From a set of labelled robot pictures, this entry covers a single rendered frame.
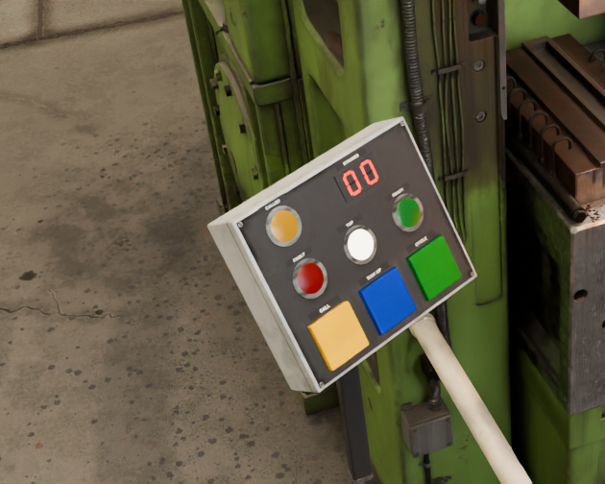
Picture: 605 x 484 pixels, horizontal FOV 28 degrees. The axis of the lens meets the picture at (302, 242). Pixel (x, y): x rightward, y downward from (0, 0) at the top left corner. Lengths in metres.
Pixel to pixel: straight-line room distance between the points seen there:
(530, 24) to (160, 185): 1.77
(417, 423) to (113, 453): 0.93
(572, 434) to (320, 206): 0.88
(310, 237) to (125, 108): 2.71
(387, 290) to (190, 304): 1.69
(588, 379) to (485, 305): 0.24
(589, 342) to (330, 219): 0.68
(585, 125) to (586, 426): 0.60
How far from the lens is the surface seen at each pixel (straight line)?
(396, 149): 1.82
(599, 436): 2.45
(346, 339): 1.74
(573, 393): 2.32
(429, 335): 2.27
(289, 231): 1.70
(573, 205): 2.07
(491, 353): 2.45
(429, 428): 2.45
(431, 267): 1.83
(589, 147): 2.12
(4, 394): 3.33
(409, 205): 1.82
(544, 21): 2.50
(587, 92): 2.28
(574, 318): 2.19
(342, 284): 1.75
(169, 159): 4.05
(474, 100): 2.09
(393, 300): 1.79
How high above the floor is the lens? 2.18
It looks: 38 degrees down
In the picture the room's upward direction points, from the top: 9 degrees counter-clockwise
